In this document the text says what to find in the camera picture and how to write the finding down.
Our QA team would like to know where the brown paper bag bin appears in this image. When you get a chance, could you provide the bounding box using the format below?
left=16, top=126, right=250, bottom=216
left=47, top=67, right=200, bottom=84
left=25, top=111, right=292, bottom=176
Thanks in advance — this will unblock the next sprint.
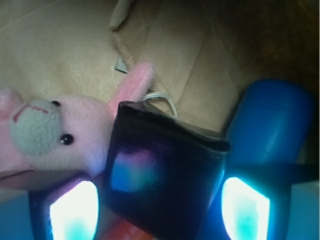
left=0, top=0, right=320, bottom=132

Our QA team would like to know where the blue plastic bottle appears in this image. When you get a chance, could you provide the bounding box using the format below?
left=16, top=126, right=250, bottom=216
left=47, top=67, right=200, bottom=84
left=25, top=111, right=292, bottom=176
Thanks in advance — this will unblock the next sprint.
left=199, top=79, right=316, bottom=240

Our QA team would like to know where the pink plush bunny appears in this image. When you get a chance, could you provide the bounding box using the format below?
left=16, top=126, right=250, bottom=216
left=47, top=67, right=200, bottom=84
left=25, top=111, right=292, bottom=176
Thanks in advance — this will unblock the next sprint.
left=0, top=62, right=155, bottom=177

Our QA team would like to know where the black box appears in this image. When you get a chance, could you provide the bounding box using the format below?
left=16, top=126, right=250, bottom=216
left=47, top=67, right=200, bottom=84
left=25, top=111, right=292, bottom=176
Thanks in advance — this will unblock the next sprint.
left=103, top=101, right=231, bottom=240

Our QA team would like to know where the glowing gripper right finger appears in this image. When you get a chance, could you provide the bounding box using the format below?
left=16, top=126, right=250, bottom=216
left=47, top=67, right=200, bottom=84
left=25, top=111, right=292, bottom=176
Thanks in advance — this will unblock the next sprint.
left=220, top=163, right=320, bottom=240

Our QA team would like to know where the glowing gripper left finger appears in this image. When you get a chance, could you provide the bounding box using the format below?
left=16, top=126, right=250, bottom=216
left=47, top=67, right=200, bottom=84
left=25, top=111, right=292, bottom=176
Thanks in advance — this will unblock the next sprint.
left=28, top=172, right=100, bottom=240

